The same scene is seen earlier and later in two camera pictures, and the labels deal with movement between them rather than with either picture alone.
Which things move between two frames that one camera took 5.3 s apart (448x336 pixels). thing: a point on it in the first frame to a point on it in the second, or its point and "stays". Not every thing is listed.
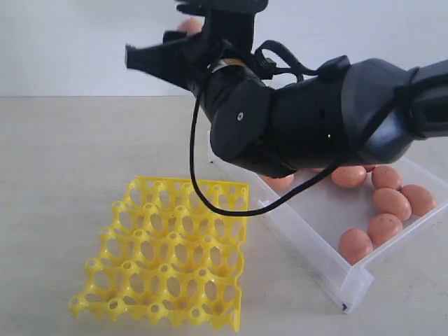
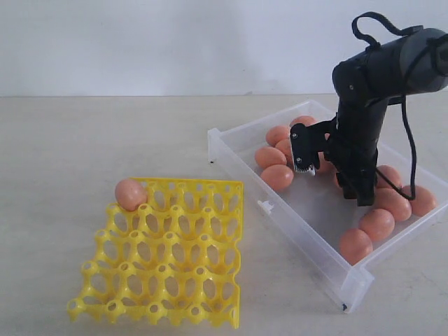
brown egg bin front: (354, 243) stays
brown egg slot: (190, 26) to (129, 194)
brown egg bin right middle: (387, 200) stays
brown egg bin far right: (422, 200) stays
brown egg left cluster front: (280, 183) stays
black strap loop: (267, 68) to (372, 43)
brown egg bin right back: (386, 176) stays
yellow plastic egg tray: (168, 255) stays
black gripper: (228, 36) to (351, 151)
